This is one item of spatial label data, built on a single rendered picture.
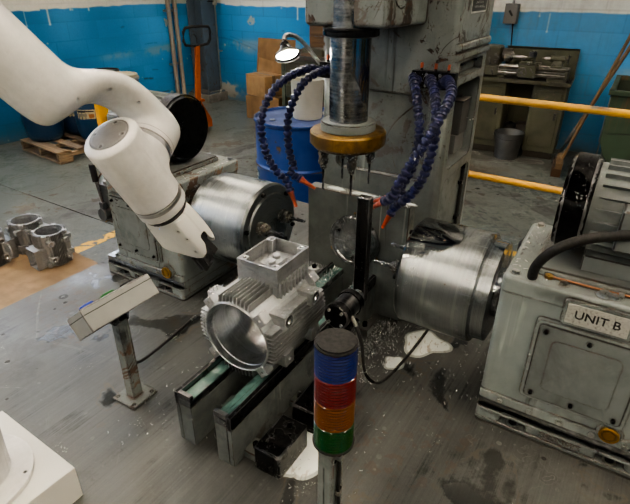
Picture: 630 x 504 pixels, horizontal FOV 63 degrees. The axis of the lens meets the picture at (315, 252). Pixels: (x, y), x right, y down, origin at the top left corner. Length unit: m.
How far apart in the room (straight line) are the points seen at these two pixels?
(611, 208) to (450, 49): 0.54
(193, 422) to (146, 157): 0.55
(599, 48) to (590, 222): 5.21
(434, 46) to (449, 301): 0.60
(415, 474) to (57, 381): 0.85
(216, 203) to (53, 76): 0.72
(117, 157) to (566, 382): 0.87
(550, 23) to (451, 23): 4.95
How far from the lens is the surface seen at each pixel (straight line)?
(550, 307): 1.04
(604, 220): 1.02
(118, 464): 1.16
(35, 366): 1.47
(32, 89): 0.75
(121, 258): 1.72
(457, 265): 1.09
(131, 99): 0.84
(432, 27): 1.33
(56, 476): 1.08
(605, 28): 6.17
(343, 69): 1.18
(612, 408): 1.12
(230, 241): 1.35
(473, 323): 1.12
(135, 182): 0.80
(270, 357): 1.02
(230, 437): 1.04
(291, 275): 1.05
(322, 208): 1.42
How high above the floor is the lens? 1.64
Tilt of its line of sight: 28 degrees down
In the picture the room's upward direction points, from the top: straight up
